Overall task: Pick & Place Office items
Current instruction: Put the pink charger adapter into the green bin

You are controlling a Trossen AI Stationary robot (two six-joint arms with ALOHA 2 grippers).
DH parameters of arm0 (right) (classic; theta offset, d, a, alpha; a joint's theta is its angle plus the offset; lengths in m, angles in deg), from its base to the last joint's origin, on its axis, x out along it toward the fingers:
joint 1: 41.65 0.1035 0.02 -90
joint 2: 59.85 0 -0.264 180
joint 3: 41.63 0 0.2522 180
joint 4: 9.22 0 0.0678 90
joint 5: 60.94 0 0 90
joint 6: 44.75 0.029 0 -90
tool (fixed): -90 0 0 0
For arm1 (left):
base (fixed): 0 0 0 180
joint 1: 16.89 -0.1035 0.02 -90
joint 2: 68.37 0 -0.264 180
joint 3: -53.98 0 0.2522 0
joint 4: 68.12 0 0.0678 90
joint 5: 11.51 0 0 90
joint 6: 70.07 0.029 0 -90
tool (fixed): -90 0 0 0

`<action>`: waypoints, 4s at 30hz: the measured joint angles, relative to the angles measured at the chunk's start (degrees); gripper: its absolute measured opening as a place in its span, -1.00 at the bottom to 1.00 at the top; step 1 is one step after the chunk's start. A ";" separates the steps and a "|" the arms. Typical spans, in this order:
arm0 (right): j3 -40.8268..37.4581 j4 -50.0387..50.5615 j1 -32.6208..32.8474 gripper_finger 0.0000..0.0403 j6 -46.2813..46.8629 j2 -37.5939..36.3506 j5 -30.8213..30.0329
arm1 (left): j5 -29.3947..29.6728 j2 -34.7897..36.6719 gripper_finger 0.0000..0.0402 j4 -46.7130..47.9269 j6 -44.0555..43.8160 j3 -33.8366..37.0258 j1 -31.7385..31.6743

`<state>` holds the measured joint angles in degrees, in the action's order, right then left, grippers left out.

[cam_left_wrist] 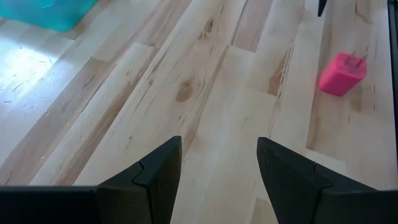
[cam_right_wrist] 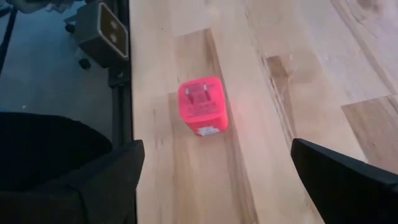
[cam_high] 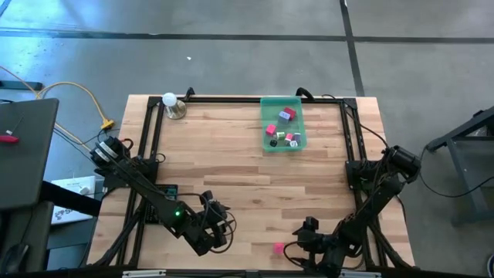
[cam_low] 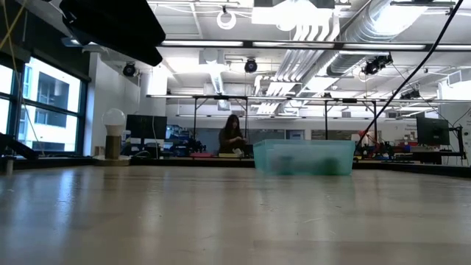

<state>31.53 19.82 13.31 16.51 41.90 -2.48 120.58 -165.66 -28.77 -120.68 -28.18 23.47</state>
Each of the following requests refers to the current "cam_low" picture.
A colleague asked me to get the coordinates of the silver ventilation duct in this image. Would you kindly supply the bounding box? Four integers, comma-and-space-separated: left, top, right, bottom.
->
325, 0, 430, 78

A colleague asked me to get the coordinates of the red desk lamp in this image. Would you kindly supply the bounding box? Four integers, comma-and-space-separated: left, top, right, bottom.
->
357, 128, 373, 148

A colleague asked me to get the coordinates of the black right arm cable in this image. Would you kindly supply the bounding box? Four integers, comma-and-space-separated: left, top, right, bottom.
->
355, 0, 465, 152

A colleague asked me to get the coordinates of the black bar with light strips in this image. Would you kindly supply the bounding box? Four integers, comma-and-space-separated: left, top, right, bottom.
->
61, 36, 471, 53

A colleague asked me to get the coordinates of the dark framed window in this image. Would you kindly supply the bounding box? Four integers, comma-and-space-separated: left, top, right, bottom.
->
0, 54, 91, 155

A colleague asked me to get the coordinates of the black background rig frame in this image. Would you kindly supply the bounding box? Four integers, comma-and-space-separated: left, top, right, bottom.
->
191, 94, 249, 140
323, 98, 378, 141

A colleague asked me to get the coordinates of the white light panel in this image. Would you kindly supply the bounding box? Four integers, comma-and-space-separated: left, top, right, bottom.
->
251, 5, 336, 27

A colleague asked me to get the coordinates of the white hanging ring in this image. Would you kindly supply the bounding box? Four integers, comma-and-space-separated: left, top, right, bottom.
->
216, 10, 238, 31

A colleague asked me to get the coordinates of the translucent green plastic bin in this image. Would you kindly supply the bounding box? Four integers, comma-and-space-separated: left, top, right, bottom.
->
252, 138, 356, 177

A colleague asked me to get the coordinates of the person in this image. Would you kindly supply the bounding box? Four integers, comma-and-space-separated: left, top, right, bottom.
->
218, 113, 248, 155

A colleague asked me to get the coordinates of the white bulb brass lamp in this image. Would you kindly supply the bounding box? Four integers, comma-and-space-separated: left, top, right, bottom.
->
93, 107, 132, 167

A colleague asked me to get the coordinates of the black computer monitor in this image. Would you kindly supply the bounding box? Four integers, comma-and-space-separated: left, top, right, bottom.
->
416, 116, 450, 146
125, 114, 169, 141

